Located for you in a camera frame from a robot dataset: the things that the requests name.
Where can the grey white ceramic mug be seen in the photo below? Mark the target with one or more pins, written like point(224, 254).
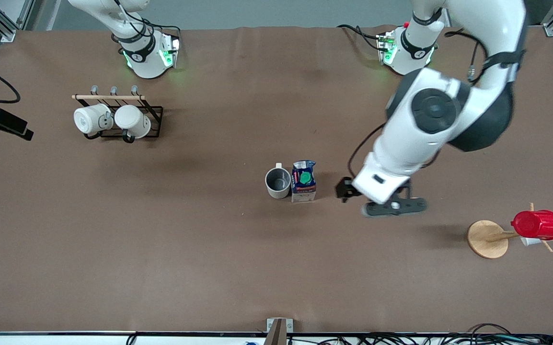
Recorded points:
point(278, 182)

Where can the small metal bracket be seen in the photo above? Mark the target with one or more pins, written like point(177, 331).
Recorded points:
point(288, 326)

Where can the red plastic cup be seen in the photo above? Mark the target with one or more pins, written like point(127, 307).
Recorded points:
point(537, 226)

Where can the wooden mug tree stand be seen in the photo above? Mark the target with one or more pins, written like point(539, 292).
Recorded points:
point(485, 239)

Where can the brown wooden post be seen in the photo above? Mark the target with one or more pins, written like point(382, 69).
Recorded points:
point(276, 335)

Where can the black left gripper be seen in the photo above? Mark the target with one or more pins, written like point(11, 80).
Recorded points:
point(345, 188)

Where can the brown table cover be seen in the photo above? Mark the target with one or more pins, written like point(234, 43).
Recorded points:
point(209, 239)

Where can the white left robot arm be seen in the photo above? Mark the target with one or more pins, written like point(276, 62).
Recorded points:
point(401, 153)

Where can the small white cup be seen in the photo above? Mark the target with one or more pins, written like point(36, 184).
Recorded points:
point(529, 242)

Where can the blue milk carton green cap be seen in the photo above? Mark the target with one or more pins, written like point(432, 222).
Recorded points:
point(304, 194)

